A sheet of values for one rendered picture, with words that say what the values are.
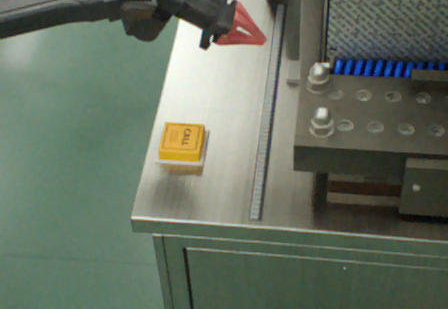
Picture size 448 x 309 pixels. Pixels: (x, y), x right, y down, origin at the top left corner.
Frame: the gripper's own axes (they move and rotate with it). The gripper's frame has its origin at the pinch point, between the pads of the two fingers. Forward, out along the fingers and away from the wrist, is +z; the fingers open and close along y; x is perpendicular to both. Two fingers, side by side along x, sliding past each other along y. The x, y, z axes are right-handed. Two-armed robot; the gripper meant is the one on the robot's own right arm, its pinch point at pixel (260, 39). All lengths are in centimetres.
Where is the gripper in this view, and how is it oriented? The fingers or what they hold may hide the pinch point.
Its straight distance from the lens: 142.8
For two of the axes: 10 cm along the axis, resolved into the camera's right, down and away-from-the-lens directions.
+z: 8.7, 4.0, 2.9
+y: -1.2, 7.4, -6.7
